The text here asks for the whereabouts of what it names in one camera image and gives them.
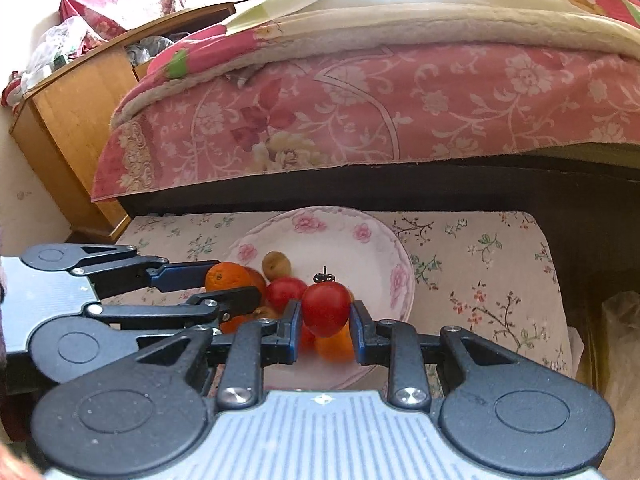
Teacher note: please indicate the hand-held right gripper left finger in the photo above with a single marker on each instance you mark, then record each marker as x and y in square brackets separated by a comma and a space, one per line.
[294, 330]

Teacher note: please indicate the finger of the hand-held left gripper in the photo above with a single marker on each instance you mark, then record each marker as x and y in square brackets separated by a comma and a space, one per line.
[235, 300]
[185, 275]

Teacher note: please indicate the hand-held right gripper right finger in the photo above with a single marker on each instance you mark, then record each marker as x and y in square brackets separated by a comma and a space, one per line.
[360, 335]

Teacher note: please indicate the large orange-red tomato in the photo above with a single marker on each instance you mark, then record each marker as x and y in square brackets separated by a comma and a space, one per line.
[257, 282]

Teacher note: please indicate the white plate with pink flowers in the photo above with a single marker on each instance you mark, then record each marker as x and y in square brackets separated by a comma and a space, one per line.
[340, 245]

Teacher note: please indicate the wooden nightstand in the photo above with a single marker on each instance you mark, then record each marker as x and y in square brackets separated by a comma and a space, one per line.
[65, 125]

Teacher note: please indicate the crumpled cloth in drawer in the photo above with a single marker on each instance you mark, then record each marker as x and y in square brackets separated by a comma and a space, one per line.
[150, 47]

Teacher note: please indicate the bed with pink floral quilt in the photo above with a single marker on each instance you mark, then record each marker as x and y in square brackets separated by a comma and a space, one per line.
[450, 110]

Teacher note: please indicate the clear plastic bags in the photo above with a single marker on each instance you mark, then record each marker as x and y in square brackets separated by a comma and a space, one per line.
[60, 45]

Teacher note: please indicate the translucent plastic bag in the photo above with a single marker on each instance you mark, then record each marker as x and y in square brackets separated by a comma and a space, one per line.
[622, 350]

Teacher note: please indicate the pink floral bundle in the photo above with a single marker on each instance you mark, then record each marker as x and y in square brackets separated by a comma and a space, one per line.
[120, 0]

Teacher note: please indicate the dark bed frame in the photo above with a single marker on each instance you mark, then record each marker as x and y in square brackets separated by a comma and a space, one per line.
[500, 185]

